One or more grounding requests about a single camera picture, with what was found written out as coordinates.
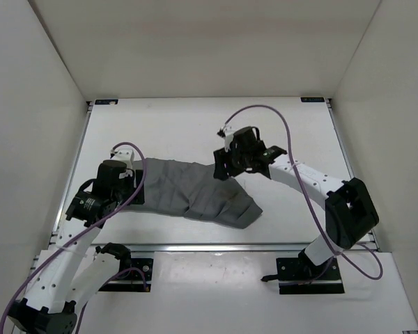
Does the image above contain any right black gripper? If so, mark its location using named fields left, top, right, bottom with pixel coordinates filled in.
left=215, top=143, right=251, bottom=181

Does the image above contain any grey pleated skirt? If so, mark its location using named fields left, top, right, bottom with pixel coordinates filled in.
left=126, top=158, right=263, bottom=229

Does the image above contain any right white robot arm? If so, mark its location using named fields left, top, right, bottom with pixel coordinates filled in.
left=214, top=127, right=380, bottom=279

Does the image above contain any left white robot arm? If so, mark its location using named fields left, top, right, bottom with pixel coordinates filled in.
left=6, top=156, right=145, bottom=333

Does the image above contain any left blue table label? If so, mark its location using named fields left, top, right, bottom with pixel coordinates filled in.
left=94, top=99, right=118, bottom=105

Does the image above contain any blue table label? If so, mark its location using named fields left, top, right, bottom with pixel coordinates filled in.
left=94, top=99, right=118, bottom=105
left=300, top=97, right=325, bottom=103

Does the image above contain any right blue table label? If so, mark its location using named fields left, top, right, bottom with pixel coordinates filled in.
left=300, top=97, right=325, bottom=103

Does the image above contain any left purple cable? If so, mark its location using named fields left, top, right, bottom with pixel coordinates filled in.
left=0, top=141, right=148, bottom=334

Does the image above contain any purple cable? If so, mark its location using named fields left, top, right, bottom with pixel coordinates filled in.
left=224, top=104, right=384, bottom=280
left=0, top=141, right=148, bottom=334

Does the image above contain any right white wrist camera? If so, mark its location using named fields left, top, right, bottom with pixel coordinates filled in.
left=217, top=125, right=235, bottom=152

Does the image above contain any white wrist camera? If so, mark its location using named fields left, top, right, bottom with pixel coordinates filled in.
left=217, top=125, right=235, bottom=152
left=110, top=148, right=135, bottom=169

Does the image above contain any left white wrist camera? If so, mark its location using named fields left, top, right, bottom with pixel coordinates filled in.
left=110, top=148, right=135, bottom=169

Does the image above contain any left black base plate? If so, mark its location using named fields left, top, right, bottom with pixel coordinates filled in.
left=100, top=257, right=154, bottom=293

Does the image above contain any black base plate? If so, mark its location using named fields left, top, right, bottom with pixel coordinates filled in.
left=100, top=257, right=154, bottom=293
left=261, top=257, right=345, bottom=295

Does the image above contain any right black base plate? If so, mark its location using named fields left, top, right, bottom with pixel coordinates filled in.
left=261, top=257, right=345, bottom=295

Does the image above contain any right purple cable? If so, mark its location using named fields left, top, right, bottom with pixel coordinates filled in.
left=224, top=104, right=384, bottom=280

